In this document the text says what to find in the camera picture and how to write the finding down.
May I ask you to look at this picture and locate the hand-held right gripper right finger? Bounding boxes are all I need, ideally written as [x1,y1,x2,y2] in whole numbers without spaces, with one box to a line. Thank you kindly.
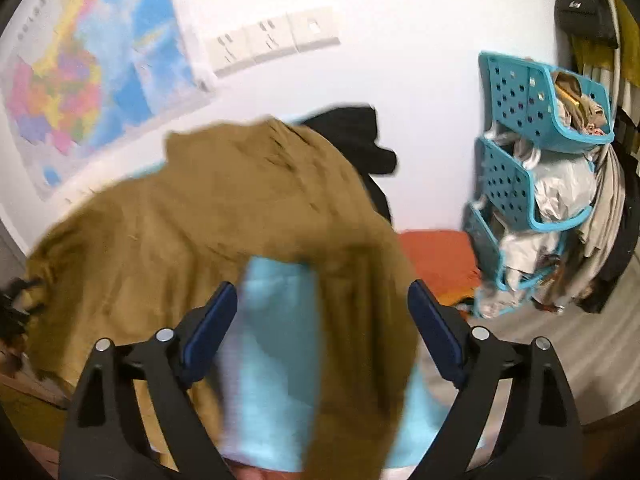
[407,280,586,480]

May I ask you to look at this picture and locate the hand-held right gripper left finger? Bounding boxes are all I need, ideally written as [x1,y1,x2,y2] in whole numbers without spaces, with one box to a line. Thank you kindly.
[59,281,239,480]

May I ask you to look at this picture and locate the brown wide-leg pants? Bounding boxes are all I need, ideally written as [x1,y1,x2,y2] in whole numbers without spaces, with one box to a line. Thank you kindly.
[22,116,426,480]

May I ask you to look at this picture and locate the orange cloth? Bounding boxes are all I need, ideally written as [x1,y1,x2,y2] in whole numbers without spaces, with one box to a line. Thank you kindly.
[397,230,481,311]

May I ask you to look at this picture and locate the light blue bed sheet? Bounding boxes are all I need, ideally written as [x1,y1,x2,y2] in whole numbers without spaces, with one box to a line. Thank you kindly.
[220,255,486,473]

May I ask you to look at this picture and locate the blue perforated plastic basket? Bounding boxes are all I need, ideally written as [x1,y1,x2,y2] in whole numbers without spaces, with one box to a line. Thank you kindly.
[474,136,598,233]
[462,202,568,318]
[478,51,615,155]

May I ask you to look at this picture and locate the white crumpled plastic bag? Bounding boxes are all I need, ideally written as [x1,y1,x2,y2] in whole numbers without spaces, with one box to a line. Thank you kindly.
[532,160,598,223]

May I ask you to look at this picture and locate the black garment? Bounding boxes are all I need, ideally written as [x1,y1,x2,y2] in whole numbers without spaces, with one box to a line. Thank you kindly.
[300,105,398,223]

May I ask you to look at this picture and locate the beige hanging garment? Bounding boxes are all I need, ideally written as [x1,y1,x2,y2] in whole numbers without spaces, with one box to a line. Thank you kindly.
[575,60,632,273]

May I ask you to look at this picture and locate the beige crumpled cloth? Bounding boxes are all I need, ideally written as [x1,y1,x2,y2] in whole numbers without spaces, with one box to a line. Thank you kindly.
[552,72,613,136]

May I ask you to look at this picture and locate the black hanging bag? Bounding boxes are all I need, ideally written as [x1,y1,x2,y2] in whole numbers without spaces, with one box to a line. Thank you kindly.
[555,0,621,50]

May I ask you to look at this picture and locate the yellow hanging garment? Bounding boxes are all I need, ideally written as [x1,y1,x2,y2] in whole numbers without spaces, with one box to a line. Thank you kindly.
[557,0,640,111]

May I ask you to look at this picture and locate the white wall socket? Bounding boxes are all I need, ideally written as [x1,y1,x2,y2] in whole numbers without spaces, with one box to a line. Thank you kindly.
[245,16,297,63]
[206,30,253,77]

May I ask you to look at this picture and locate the colourful wall map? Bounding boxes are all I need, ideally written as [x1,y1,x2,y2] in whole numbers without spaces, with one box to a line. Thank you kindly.
[0,0,217,203]

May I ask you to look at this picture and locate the white wall switch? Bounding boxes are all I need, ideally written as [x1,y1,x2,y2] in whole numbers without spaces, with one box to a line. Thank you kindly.
[287,6,342,53]

